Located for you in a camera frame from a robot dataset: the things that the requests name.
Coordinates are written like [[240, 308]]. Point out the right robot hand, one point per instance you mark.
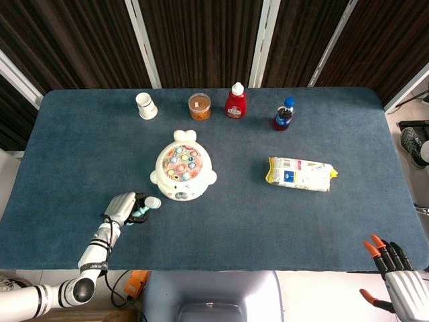
[[400, 288]]

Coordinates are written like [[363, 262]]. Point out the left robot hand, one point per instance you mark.
[[122, 206]]

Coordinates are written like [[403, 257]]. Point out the small teal toy rod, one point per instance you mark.
[[151, 203]]

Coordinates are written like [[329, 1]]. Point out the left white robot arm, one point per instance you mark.
[[90, 258]]

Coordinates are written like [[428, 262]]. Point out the white fish-shaped toy game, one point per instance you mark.
[[182, 166]]

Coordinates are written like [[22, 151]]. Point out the orange device on floor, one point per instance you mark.
[[135, 285]]

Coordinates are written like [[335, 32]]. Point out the white paper cup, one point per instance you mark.
[[146, 106]]

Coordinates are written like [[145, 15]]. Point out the blue felt table mat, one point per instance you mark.
[[214, 144]]

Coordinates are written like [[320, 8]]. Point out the clear plastic snack jar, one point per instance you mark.
[[199, 106]]

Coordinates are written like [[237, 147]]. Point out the grey robot torso base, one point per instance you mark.
[[211, 296]]

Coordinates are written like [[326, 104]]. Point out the white black sneaker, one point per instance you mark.
[[10, 283]]

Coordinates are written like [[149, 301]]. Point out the grey patterned sneaker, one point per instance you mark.
[[411, 146]]

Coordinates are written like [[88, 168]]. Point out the yellow white snack bag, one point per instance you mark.
[[300, 173]]

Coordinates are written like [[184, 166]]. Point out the red ketchup bottle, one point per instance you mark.
[[235, 101]]

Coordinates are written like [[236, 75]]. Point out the black equipment on floor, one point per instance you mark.
[[415, 124]]

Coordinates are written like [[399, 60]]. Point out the blue cap soda bottle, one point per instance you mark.
[[284, 114]]

